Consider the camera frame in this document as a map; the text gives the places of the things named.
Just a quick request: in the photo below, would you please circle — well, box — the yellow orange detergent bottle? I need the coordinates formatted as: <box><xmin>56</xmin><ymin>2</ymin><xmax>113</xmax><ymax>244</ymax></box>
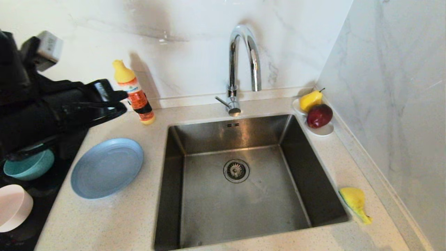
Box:
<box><xmin>112</xmin><ymin>59</ymin><xmax>156</xmax><ymax>125</ymax></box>

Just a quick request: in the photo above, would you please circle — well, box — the teal bowl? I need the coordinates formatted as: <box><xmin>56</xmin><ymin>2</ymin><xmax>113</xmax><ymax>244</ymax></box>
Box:
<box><xmin>3</xmin><ymin>148</ymin><xmax>55</xmax><ymax>181</ymax></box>

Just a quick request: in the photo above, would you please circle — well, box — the blue-grey plate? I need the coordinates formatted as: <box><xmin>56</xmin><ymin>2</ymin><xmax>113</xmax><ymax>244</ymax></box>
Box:
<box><xmin>70</xmin><ymin>138</ymin><xmax>144</xmax><ymax>200</ymax></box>

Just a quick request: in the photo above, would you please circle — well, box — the pink bowl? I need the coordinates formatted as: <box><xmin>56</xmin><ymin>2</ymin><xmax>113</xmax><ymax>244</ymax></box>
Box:
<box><xmin>0</xmin><ymin>184</ymin><xmax>34</xmax><ymax>233</ymax></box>

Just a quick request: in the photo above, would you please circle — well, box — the yellow green sponge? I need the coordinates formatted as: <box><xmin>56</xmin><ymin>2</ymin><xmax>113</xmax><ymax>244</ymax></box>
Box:
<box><xmin>339</xmin><ymin>187</ymin><xmax>372</xmax><ymax>225</ymax></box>

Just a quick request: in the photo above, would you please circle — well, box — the stainless steel sink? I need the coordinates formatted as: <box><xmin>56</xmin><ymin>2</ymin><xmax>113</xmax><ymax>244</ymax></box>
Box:
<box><xmin>154</xmin><ymin>114</ymin><xmax>351</xmax><ymax>251</ymax></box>

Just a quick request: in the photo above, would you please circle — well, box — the black induction cooktop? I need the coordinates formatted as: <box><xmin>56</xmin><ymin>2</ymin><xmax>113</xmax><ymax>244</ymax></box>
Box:
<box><xmin>0</xmin><ymin>127</ymin><xmax>89</xmax><ymax>251</ymax></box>

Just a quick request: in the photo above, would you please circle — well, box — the chrome gooseneck faucet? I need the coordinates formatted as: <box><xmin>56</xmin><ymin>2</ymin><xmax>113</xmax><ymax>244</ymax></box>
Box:
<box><xmin>215</xmin><ymin>24</ymin><xmax>262</xmax><ymax>117</ymax></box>

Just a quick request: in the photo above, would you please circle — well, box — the round metal drain strainer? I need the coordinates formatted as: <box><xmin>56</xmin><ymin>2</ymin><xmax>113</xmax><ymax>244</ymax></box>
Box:
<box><xmin>223</xmin><ymin>159</ymin><xmax>250</xmax><ymax>184</ymax></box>

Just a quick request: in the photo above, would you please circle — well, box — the small white dish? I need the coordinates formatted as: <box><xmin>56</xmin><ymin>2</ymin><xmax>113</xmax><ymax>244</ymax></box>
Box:
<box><xmin>304</xmin><ymin>122</ymin><xmax>335</xmax><ymax>137</ymax></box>
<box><xmin>292</xmin><ymin>98</ymin><xmax>309</xmax><ymax>115</ymax></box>

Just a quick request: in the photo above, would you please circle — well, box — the yellow pear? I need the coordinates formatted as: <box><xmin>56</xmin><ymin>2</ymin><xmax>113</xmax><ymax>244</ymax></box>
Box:
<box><xmin>299</xmin><ymin>88</ymin><xmax>325</xmax><ymax>113</ymax></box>

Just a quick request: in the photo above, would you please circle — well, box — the dark red apple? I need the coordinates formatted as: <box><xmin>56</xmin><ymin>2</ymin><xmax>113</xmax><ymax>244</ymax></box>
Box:
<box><xmin>306</xmin><ymin>104</ymin><xmax>334</xmax><ymax>129</ymax></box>

